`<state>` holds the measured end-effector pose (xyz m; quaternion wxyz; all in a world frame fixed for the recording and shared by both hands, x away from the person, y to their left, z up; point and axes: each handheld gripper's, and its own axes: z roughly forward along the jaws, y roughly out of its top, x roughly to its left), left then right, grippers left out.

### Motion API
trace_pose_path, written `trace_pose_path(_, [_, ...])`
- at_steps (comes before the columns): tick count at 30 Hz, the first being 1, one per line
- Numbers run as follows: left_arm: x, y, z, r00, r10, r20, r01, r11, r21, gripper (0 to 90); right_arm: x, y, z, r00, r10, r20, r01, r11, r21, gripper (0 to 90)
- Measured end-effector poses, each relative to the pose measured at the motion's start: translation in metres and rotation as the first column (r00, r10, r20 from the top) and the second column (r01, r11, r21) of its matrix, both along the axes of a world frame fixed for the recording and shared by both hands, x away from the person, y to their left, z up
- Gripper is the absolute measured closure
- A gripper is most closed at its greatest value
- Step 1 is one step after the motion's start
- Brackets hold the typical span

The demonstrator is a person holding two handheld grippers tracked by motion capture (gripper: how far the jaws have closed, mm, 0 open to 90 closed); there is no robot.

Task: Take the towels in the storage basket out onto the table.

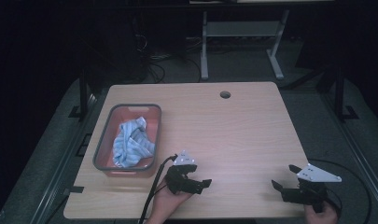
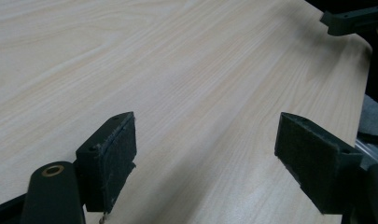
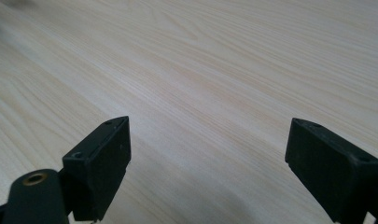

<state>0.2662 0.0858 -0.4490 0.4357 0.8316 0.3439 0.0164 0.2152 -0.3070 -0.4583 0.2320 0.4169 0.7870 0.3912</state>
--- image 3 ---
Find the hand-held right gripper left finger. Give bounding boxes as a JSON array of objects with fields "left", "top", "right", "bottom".
[{"left": 62, "top": 116, "right": 133, "bottom": 223}]

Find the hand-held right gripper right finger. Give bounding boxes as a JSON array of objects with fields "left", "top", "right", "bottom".
[{"left": 284, "top": 117, "right": 378, "bottom": 224}]

